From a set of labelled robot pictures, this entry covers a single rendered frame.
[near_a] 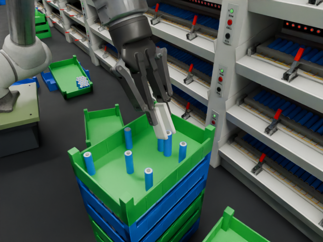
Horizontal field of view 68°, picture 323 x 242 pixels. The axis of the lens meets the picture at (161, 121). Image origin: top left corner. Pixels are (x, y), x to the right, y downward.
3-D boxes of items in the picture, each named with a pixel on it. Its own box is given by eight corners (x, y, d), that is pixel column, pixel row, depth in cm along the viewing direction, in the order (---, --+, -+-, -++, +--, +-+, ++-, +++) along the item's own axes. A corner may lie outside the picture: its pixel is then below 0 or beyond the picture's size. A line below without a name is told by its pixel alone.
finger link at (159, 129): (158, 107, 47) (155, 108, 47) (168, 138, 50) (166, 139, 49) (148, 107, 50) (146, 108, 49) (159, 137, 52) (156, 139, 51)
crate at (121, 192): (129, 227, 48) (125, 204, 43) (74, 174, 59) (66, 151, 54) (212, 150, 66) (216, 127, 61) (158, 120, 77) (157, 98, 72)
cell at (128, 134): (122, 129, 62) (124, 148, 66) (127, 132, 61) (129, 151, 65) (128, 126, 63) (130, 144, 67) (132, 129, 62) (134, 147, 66)
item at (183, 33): (216, 63, 91) (213, 29, 81) (134, 26, 130) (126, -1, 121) (252, 39, 96) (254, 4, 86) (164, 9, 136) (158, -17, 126)
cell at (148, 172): (149, 194, 54) (148, 175, 50) (143, 189, 55) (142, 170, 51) (155, 188, 55) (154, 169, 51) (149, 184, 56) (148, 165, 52)
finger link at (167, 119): (154, 104, 51) (156, 102, 51) (164, 133, 53) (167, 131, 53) (163, 103, 48) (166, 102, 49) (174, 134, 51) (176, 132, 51)
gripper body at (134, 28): (132, 21, 49) (147, 65, 52) (97, 30, 44) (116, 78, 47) (156, 10, 43) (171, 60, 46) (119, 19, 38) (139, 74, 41)
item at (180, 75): (209, 108, 103) (206, 82, 93) (137, 61, 142) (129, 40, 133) (242, 83, 108) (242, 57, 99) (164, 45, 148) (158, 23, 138)
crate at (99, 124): (128, 146, 125) (127, 134, 120) (88, 154, 120) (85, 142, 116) (119, 114, 148) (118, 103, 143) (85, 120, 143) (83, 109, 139)
